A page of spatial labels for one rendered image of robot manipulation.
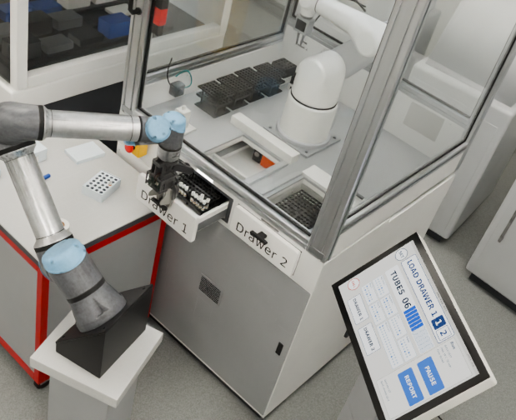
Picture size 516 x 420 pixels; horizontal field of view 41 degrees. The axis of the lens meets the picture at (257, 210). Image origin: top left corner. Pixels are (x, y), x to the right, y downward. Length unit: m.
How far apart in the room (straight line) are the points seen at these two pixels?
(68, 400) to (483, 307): 2.39
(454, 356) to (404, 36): 0.82
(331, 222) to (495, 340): 1.79
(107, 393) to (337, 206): 0.86
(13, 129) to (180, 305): 1.27
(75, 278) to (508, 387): 2.31
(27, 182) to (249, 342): 1.10
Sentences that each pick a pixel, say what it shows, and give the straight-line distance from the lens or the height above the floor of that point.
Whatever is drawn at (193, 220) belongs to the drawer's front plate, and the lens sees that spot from 2.32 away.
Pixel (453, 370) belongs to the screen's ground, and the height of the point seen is 1.14.
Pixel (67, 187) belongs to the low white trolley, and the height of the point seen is 0.76.
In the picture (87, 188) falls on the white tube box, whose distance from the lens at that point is 2.58.
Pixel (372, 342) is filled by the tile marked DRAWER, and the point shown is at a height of 1.01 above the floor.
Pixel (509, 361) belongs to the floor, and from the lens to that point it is 3.73.
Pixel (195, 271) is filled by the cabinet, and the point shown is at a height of 0.50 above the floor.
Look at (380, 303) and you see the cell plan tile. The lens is 2.05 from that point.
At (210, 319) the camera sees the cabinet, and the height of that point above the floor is 0.33.
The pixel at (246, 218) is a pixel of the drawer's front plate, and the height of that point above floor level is 0.91.
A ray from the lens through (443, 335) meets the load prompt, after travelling 1.91.
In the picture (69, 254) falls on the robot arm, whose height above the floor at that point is 1.07.
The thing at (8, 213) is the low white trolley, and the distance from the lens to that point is 2.51.
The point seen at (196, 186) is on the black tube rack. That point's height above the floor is 0.90.
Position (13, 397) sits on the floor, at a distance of 2.94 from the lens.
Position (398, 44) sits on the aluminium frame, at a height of 1.72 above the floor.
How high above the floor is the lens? 2.42
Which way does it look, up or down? 38 degrees down
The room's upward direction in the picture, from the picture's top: 16 degrees clockwise
